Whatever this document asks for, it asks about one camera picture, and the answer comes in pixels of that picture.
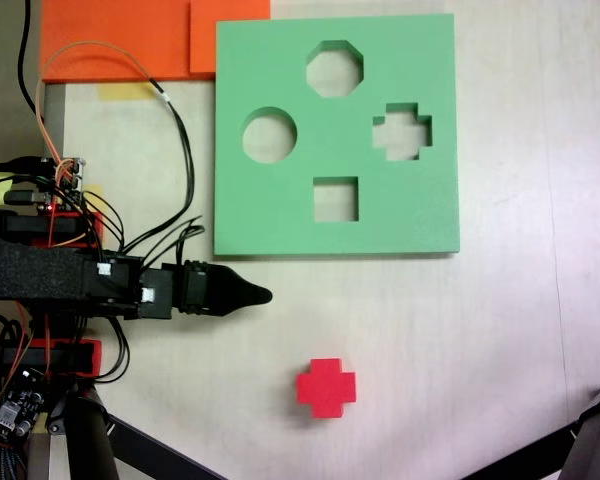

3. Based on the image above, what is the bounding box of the black tripod brace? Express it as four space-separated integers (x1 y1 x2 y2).
104 413 229 480
462 428 581 480

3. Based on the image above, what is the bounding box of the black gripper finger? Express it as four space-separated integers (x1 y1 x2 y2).
207 294 274 318
207 263 274 299

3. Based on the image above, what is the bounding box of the long orange wire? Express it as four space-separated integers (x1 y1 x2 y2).
34 40 156 174

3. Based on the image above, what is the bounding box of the small black circuit board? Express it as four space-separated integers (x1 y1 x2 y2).
0 369 49 441

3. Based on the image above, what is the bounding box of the braided grey cable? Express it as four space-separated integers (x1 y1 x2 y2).
0 442 16 480

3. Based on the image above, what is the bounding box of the thick black cable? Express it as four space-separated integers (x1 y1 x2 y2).
17 0 39 114

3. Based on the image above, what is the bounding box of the red cross columnar block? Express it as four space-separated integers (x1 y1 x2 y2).
295 357 357 419

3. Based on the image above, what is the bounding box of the green shape sorting board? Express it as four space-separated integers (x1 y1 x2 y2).
212 13 461 260

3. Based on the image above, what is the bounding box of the black wire with white marks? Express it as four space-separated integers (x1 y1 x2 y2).
122 78 206 251

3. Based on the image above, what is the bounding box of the red table clamp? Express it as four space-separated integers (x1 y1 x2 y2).
29 338 104 377
27 209 105 250

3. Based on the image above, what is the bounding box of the small yellow tape piece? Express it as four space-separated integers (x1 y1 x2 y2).
82 184 106 212

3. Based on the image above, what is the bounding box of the wide yellow tape strip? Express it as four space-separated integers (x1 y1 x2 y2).
98 83 154 101

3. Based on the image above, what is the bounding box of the large flat orange block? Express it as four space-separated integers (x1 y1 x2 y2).
39 0 216 84

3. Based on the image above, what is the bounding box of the circuit board with orange wires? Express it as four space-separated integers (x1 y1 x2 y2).
34 157 89 211

